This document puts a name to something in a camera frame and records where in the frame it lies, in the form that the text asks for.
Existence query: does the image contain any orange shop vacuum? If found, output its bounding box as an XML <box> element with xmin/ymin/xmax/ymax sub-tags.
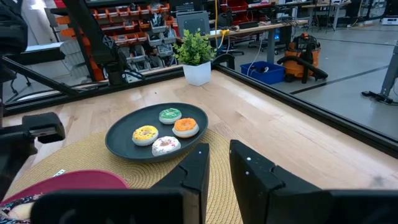
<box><xmin>276</xmin><ymin>32</ymin><xmax>329</xmax><ymax>84</ymax></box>

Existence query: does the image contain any red tool cabinet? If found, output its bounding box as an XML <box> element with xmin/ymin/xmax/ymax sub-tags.
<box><xmin>222</xmin><ymin>0</ymin><xmax>271</xmax><ymax>26</ymax></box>

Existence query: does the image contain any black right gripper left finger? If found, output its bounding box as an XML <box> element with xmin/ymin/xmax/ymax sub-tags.
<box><xmin>150</xmin><ymin>142</ymin><xmax>211</xmax><ymax>224</ymax></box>

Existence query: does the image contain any yellow cable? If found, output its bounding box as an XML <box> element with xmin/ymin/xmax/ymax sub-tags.
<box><xmin>213</xmin><ymin>0</ymin><xmax>230</xmax><ymax>50</ymax></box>

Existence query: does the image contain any small pink sprinkled donut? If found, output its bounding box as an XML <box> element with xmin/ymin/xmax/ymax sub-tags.
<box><xmin>151</xmin><ymin>136</ymin><xmax>182</xmax><ymax>157</ymax></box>

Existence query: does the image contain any grey monitor back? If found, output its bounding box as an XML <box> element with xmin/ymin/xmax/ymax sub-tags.
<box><xmin>175</xmin><ymin>10</ymin><xmax>211</xmax><ymax>39</ymax></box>

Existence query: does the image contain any small orange frosted donut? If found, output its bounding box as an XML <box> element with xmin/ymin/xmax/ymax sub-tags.
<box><xmin>172</xmin><ymin>117</ymin><xmax>200</xmax><ymax>139</ymax></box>

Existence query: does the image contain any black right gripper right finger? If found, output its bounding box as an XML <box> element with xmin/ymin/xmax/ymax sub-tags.
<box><xmin>229</xmin><ymin>139</ymin><xmax>332</xmax><ymax>224</ymax></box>

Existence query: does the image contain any black office chair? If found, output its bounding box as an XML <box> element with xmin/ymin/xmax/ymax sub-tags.
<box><xmin>0</xmin><ymin>0</ymin><xmax>32</xmax><ymax>103</ymax></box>

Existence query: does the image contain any round woven yellow placemat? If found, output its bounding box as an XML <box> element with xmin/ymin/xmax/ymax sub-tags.
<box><xmin>5</xmin><ymin>128</ymin><xmax>248</xmax><ymax>224</ymax></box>

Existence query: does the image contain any blue plastic bin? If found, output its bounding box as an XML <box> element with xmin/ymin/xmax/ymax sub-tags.
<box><xmin>239</xmin><ymin>60</ymin><xmax>286</xmax><ymax>85</ymax></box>

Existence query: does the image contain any large chocolate sprinkled donut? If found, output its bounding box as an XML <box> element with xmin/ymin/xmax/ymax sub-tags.
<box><xmin>0</xmin><ymin>194</ymin><xmax>41</xmax><ymax>224</ymax></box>

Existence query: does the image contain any dark round plate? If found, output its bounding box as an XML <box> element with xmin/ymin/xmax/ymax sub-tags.
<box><xmin>104</xmin><ymin>102</ymin><xmax>210</xmax><ymax>164</ymax></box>

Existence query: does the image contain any orange parts bin rack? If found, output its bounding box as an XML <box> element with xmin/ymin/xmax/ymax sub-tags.
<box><xmin>49</xmin><ymin>1</ymin><xmax>178</xmax><ymax>82</ymax></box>

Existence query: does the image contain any grey metal table leg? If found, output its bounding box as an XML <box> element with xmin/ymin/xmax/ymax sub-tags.
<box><xmin>360</xmin><ymin>42</ymin><xmax>398</xmax><ymax>105</ymax></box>

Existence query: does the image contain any small green frosted donut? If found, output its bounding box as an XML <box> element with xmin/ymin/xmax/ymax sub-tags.
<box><xmin>159</xmin><ymin>107</ymin><xmax>183</xmax><ymax>126</ymax></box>

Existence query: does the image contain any red round plate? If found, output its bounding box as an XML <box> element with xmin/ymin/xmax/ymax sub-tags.
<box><xmin>0</xmin><ymin>169</ymin><xmax>130</xmax><ymax>206</ymax></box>

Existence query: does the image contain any small yellow sprinkled donut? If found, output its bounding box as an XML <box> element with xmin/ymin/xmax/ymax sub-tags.
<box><xmin>131</xmin><ymin>124</ymin><xmax>159</xmax><ymax>147</ymax></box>

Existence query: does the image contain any grey mount bracket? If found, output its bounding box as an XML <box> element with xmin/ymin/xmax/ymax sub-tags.
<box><xmin>122</xmin><ymin>70</ymin><xmax>146</xmax><ymax>84</ymax></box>

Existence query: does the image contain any black aluminium table frame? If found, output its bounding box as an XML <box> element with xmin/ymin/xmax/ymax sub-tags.
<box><xmin>0</xmin><ymin>55</ymin><xmax>398</xmax><ymax>159</ymax></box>

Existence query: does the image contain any green plant in white pot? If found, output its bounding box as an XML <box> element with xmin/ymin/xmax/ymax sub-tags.
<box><xmin>172</xmin><ymin>27</ymin><xmax>218</xmax><ymax>87</ymax></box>

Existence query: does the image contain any wooden top workbench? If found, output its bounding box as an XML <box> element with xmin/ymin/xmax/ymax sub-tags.
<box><xmin>177</xmin><ymin>18</ymin><xmax>309</xmax><ymax>65</ymax></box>

